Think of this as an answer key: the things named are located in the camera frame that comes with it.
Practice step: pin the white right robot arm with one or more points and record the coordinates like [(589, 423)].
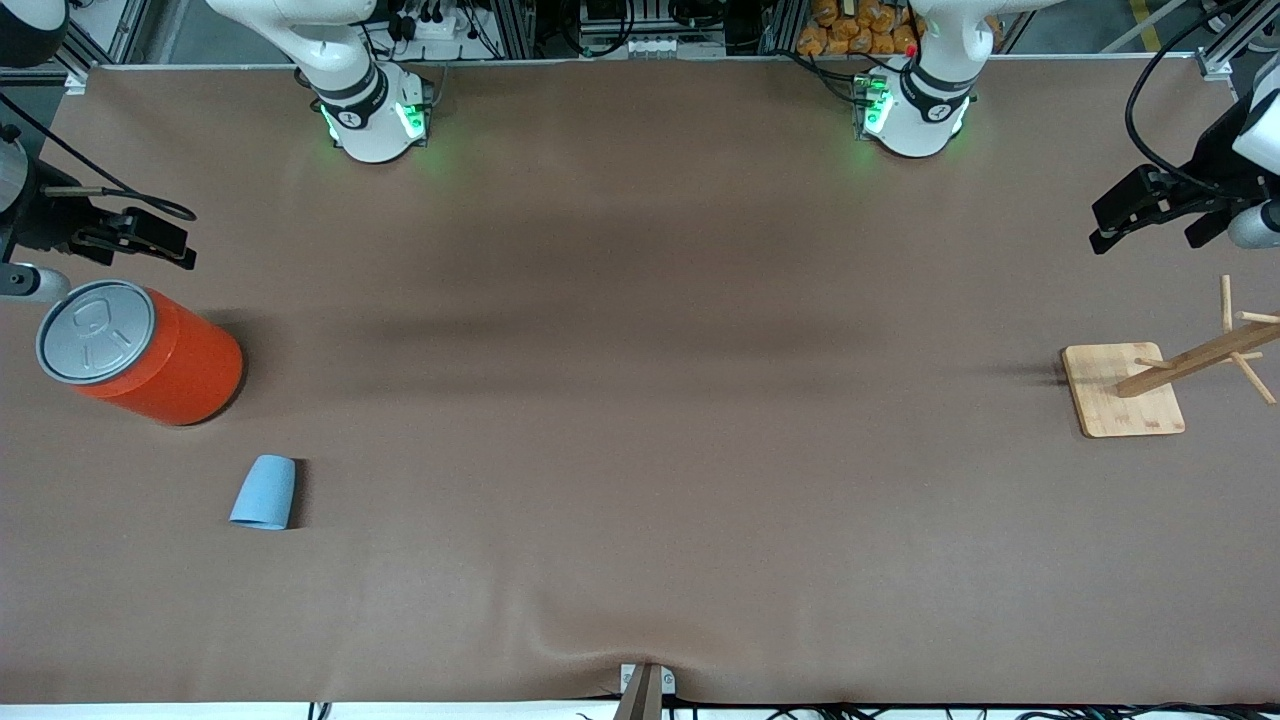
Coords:
[(375, 140)]

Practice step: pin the brown slanted pole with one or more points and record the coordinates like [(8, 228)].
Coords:
[(640, 700)]

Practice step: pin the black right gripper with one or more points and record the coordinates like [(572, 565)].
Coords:
[(40, 223)]

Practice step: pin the pile of orange snacks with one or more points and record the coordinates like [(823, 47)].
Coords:
[(840, 35)]

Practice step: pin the wooden cup rack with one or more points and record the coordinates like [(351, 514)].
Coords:
[(1120, 400)]

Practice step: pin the light blue plastic cup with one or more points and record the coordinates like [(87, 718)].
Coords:
[(265, 495)]

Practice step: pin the metal corner bracket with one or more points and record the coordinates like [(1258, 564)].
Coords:
[(1215, 65), (76, 80)]

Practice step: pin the orange can with grey lid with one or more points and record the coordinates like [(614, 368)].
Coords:
[(180, 370)]

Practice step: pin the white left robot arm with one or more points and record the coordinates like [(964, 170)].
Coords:
[(915, 130)]

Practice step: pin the brown table cloth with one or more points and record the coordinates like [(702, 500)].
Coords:
[(640, 400)]

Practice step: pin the small metal table bracket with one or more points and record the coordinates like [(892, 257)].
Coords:
[(667, 683)]

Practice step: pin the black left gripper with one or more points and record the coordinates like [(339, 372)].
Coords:
[(1213, 172)]

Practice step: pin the white connector block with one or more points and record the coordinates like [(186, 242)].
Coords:
[(660, 46)]

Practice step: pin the aluminium frame post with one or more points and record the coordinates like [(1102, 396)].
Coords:
[(515, 30), (785, 25)]

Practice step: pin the slanted aluminium frame bar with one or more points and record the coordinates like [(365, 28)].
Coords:
[(1245, 30), (110, 35)]

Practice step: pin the white power strip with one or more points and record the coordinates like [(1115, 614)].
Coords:
[(440, 25)]

